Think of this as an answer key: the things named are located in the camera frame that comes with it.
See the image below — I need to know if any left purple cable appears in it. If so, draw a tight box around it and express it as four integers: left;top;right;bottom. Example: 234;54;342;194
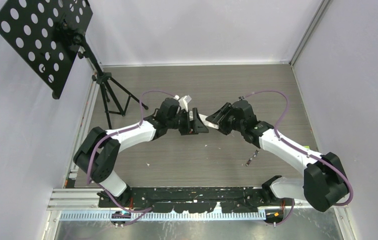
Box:
86;90;176;228

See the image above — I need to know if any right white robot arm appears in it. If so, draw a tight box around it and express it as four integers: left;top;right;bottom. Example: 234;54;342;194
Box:
201;100;353;212

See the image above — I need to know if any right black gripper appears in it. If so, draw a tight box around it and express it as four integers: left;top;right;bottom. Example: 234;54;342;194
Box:
206;103;245;136

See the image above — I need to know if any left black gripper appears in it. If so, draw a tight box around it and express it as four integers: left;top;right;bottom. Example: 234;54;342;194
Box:
167;108;208;136

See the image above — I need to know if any long white remote control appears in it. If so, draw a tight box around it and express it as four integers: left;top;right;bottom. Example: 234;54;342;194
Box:
189;108;219;130

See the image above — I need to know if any black perforated music stand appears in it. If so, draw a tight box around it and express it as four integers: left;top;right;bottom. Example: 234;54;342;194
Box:
0;0;140;126

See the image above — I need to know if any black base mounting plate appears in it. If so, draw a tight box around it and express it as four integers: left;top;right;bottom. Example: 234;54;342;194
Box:
98;186;293;214

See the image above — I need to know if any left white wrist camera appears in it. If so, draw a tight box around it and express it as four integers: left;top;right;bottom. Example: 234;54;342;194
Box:
174;95;192;112

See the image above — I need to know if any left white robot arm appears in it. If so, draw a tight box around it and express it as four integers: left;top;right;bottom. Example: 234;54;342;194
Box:
73;95;218;207

